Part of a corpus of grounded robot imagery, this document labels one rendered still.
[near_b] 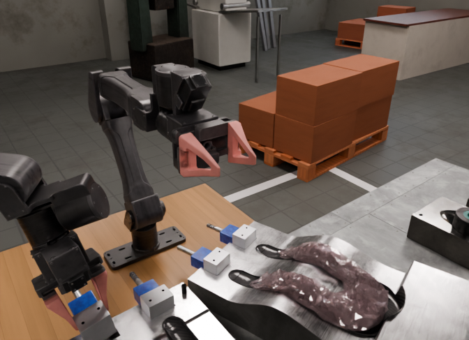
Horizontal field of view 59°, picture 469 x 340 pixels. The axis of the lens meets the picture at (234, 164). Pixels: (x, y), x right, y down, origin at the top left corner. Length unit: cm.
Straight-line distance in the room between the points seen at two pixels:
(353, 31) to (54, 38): 484
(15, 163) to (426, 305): 71
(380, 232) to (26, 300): 87
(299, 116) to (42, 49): 466
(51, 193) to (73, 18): 624
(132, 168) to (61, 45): 591
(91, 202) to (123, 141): 37
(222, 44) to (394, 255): 500
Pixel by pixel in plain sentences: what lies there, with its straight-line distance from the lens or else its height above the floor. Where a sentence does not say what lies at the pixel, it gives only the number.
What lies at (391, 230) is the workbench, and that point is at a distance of 121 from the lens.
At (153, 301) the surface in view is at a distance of 78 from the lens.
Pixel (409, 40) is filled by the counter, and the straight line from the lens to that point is 584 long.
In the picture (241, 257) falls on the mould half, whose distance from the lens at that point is 95.
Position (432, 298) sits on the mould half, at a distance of 86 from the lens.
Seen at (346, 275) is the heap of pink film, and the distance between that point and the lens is 88.
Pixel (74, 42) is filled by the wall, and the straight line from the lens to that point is 688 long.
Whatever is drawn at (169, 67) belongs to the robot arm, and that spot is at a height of 130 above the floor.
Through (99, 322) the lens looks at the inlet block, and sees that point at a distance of 74.
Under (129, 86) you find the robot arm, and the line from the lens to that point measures 86.
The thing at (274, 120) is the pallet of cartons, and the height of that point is 36.
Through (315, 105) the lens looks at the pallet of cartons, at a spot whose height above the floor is 57.
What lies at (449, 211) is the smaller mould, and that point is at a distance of 122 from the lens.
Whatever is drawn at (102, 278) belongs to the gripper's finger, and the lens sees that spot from 71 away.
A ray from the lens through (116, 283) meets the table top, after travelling 101.
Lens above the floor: 146
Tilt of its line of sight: 27 degrees down
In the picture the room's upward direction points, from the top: straight up
